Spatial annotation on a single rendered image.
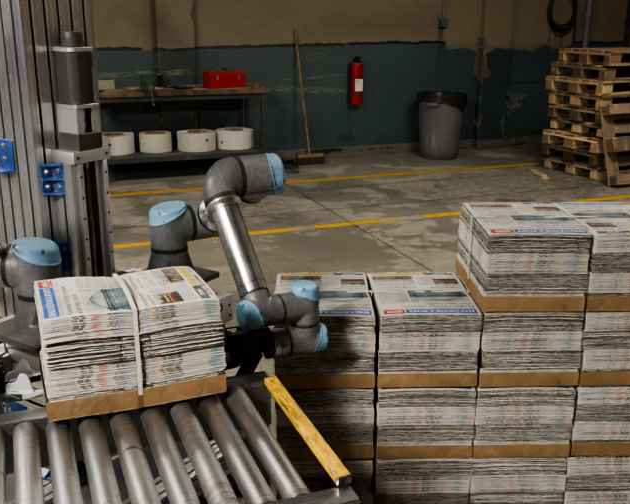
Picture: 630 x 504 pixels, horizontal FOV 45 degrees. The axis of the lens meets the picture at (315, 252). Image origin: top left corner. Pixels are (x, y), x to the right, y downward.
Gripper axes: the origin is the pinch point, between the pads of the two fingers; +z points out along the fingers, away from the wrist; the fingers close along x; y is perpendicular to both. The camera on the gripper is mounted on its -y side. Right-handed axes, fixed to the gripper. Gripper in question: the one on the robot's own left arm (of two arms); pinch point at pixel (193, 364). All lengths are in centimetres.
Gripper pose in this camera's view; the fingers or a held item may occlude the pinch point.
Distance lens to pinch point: 195.2
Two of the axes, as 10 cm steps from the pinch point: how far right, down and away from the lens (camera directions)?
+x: 3.7, 1.8, -9.1
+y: -0.3, -9.8, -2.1
